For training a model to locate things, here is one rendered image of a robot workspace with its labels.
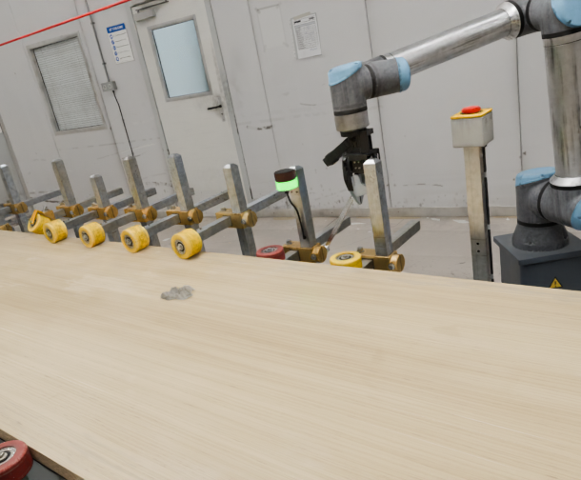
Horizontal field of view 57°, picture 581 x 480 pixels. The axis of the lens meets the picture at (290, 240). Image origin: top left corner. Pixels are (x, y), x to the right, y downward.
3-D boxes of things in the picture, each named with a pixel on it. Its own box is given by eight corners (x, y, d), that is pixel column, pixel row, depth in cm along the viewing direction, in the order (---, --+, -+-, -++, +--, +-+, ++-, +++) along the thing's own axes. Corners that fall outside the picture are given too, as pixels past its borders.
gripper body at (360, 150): (369, 176, 143) (362, 130, 139) (341, 176, 148) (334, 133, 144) (382, 168, 148) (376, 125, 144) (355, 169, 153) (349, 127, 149)
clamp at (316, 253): (292, 254, 168) (290, 240, 166) (329, 258, 160) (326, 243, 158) (282, 262, 164) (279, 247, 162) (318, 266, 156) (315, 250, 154)
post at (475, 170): (480, 315, 137) (467, 142, 122) (499, 318, 134) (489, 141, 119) (473, 324, 133) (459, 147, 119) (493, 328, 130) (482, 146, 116)
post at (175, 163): (206, 279, 198) (173, 152, 182) (212, 281, 196) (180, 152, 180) (199, 284, 195) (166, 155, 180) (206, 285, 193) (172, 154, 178)
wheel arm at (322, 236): (343, 226, 184) (341, 214, 183) (351, 227, 182) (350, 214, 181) (265, 279, 153) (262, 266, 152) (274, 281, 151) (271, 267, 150)
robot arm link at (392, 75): (392, 56, 149) (351, 65, 147) (413, 53, 139) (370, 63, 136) (396, 90, 153) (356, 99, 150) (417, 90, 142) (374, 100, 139)
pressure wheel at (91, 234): (91, 217, 191) (106, 229, 188) (90, 234, 196) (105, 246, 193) (77, 223, 187) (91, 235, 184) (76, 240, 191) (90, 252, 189)
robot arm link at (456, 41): (527, -10, 170) (338, 64, 158) (556, -17, 158) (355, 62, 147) (532, 27, 174) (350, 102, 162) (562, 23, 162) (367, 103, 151)
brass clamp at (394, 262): (363, 263, 153) (361, 247, 152) (407, 267, 145) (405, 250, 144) (352, 271, 149) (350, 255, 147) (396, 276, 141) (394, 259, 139)
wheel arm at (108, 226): (190, 194, 227) (188, 186, 226) (195, 194, 225) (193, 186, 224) (89, 237, 191) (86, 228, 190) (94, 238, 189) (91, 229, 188)
